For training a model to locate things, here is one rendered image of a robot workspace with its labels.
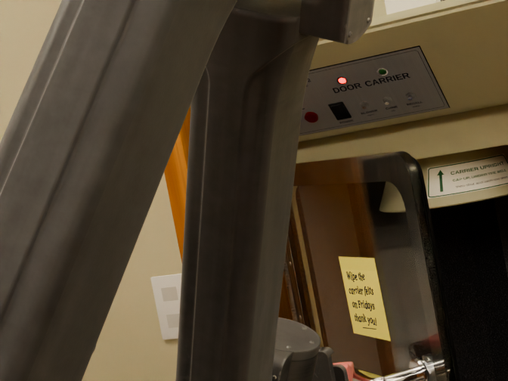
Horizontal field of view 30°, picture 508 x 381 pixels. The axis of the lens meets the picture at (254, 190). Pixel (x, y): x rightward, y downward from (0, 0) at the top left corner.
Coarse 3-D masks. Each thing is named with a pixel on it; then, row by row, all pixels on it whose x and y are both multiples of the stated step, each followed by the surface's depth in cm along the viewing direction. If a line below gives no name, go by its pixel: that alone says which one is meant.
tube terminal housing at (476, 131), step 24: (432, 120) 97; (456, 120) 95; (480, 120) 94; (504, 120) 93; (312, 144) 103; (336, 144) 102; (360, 144) 101; (384, 144) 99; (408, 144) 98; (432, 144) 97; (456, 144) 96; (480, 144) 95; (504, 144) 94
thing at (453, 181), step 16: (432, 160) 100; (448, 160) 100; (464, 160) 99; (480, 160) 99; (496, 160) 99; (432, 176) 100; (448, 176) 99; (464, 176) 99; (480, 176) 98; (496, 176) 99; (432, 192) 99; (448, 192) 99; (464, 192) 98; (480, 192) 98; (496, 192) 98; (432, 208) 99
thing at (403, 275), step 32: (320, 160) 92; (352, 160) 85; (384, 160) 79; (320, 192) 93; (352, 192) 86; (384, 192) 80; (416, 192) 76; (320, 224) 94; (352, 224) 88; (384, 224) 82; (416, 224) 76; (320, 256) 96; (352, 256) 89; (384, 256) 83; (416, 256) 78; (320, 288) 98; (384, 288) 84; (416, 288) 79; (320, 320) 99; (416, 320) 80; (352, 352) 93; (384, 352) 87; (416, 352) 81; (448, 352) 77
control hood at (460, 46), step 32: (448, 0) 83; (480, 0) 81; (384, 32) 86; (416, 32) 85; (448, 32) 85; (480, 32) 84; (320, 64) 91; (448, 64) 88; (480, 64) 87; (448, 96) 91; (480, 96) 90; (352, 128) 98
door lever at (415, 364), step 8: (416, 360) 81; (416, 368) 81; (424, 368) 80; (360, 376) 81; (368, 376) 80; (376, 376) 79; (384, 376) 80; (392, 376) 80; (400, 376) 80; (408, 376) 80; (416, 376) 80; (424, 376) 80
